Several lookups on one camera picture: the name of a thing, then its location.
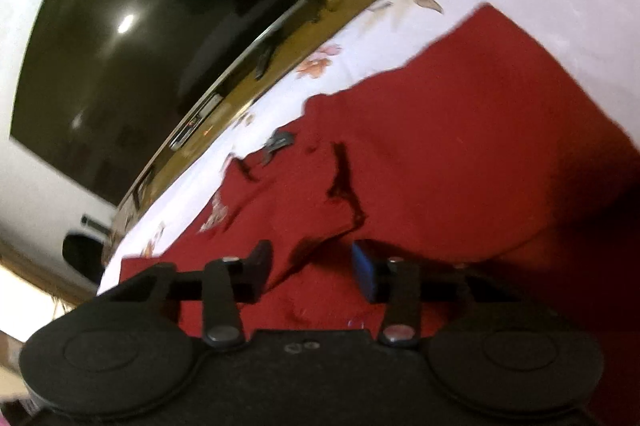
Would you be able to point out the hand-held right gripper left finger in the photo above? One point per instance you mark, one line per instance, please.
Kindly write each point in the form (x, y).
(260, 268)

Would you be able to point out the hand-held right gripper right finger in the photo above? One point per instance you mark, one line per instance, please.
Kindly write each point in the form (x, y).
(365, 271)

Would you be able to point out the red knit garment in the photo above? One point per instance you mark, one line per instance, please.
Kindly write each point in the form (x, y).
(450, 131)

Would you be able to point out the silver set-top box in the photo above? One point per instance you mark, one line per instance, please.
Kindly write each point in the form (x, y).
(195, 124)

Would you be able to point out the dark round object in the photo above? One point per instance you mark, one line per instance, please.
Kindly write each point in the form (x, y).
(82, 256)

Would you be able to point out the black television foot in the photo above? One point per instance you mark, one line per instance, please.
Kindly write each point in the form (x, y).
(265, 59)

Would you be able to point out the black television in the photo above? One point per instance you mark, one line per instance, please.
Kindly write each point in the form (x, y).
(125, 56)

